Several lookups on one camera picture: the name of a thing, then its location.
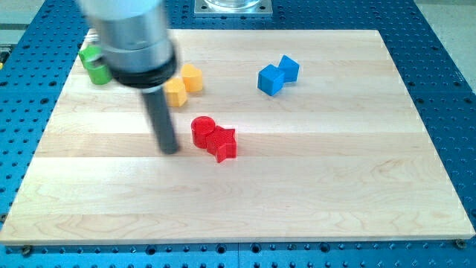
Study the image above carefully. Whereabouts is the blue cube block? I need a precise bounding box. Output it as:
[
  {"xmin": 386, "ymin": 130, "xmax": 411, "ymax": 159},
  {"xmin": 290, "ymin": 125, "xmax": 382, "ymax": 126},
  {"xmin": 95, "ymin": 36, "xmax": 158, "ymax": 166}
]
[
  {"xmin": 257, "ymin": 65, "xmax": 285, "ymax": 96},
  {"xmin": 278, "ymin": 55, "xmax": 300, "ymax": 83}
]

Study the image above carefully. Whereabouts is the red cylinder block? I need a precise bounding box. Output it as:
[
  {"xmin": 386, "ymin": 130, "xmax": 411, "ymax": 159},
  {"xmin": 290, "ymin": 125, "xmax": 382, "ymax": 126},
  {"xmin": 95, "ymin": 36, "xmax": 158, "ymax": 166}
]
[{"xmin": 190, "ymin": 116, "xmax": 216, "ymax": 149}]

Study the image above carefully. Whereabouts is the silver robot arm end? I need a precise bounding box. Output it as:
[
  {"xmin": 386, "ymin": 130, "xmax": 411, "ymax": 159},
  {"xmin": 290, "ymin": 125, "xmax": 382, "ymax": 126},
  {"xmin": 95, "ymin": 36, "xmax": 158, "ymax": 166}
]
[{"xmin": 77, "ymin": 0, "xmax": 177, "ymax": 93}]

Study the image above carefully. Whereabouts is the yellow heart block front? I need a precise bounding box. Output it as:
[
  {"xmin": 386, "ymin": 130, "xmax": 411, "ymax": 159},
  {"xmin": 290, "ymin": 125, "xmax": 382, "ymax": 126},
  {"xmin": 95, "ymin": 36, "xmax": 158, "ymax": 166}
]
[{"xmin": 164, "ymin": 77, "xmax": 187, "ymax": 107}]

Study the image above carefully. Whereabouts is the yellow heart block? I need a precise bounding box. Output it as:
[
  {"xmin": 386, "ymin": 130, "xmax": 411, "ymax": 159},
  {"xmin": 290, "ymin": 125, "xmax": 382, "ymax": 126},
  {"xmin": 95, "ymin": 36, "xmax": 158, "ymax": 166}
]
[
  {"xmin": 164, "ymin": 77, "xmax": 187, "ymax": 107},
  {"xmin": 181, "ymin": 63, "xmax": 203, "ymax": 92}
]

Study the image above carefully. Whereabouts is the blue cube block rear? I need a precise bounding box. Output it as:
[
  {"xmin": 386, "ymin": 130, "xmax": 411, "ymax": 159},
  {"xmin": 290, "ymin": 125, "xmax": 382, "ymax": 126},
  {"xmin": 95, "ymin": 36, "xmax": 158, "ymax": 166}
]
[{"xmin": 278, "ymin": 55, "xmax": 300, "ymax": 83}]

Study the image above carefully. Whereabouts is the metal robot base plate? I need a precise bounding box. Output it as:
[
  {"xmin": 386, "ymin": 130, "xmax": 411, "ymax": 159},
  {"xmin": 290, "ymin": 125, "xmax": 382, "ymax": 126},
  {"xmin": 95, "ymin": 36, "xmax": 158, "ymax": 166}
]
[{"xmin": 193, "ymin": 0, "xmax": 273, "ymax": 16}]

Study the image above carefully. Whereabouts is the green block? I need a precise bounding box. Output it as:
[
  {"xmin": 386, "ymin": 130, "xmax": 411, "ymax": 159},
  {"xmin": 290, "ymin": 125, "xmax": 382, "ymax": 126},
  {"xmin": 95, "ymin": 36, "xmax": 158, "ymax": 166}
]
[
  {"xmin": 85, "ymin": 60, "xmax": 112, "ymax": 85},
  {"xmin": 78, "ymin": 45, "xmax": 102, "ymax": 68}
]

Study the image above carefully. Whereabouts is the green block front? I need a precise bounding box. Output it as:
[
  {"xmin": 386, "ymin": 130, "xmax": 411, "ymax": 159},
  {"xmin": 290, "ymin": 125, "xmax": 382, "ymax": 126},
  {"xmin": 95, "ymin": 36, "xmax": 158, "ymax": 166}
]
[{"xmin": 85, "ymin": 60, "xmax": 112, "ymax": 85}]

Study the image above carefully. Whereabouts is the blue cube block front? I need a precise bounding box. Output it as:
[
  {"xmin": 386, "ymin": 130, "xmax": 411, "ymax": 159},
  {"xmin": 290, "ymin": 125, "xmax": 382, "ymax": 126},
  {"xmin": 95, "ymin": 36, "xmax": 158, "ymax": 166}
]
[{"xmin": 257, "ymin": 65, "xmax": 285, "ymax": 96}]

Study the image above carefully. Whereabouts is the yellow heart block rear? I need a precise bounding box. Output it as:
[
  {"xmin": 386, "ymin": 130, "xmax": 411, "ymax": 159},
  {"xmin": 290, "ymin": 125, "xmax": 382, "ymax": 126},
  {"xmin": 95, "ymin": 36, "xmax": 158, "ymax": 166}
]
[{"xmin": 181, "ymin": 63, "xmax": 203, "ymax": 92}]

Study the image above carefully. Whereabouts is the red star block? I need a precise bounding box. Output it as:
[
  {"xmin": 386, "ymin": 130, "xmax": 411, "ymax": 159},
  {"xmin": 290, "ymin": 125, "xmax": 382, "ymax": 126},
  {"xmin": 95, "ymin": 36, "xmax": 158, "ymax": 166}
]
[{"xmin": 206, "ymin": 126, "xmax": 237, "ymax": 163}]

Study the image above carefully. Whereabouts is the green block rear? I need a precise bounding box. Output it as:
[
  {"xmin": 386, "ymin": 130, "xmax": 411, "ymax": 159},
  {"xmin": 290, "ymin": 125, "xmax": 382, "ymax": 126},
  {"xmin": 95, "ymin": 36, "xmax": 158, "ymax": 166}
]
[{"xmin": 78, "ymin": 45, "xmax": 102, "ymax": 68}]

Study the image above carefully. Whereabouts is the wooden board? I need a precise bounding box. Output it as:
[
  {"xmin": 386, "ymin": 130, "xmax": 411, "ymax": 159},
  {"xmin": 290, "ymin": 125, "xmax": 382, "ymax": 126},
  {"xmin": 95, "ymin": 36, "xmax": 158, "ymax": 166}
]
[{"xmin": 1, "ymin": 30, "xmax": 475, "ymax": 246}]

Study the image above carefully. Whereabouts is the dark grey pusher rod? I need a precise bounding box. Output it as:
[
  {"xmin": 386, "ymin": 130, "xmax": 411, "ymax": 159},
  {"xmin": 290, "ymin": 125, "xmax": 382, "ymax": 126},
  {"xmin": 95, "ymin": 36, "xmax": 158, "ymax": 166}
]
[{"xmin": 141, "ymin": 86, "xmax": 179, "ymax": 155}]

